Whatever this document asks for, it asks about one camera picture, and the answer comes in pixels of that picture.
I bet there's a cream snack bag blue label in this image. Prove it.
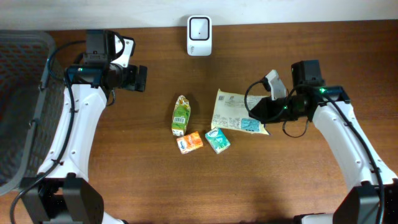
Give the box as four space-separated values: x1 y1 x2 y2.
211 89 269 135

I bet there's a teal tissue pack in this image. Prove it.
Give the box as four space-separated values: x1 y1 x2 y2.
205 128 231 154

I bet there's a yellow green snack packet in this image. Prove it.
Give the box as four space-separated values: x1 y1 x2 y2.
171 95 191 136

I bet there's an orange tissue pack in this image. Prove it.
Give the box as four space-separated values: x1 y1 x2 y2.
177 131 203 154

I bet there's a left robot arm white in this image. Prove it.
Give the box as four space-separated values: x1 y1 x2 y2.
9 30 147 223

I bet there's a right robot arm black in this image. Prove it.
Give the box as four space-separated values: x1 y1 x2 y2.
247 60 397 224

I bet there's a white barcode scanner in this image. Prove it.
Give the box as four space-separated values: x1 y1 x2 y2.
187 15 213 57

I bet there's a grey plastic mesh basket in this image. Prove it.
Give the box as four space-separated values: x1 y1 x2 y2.
1 30 65 195

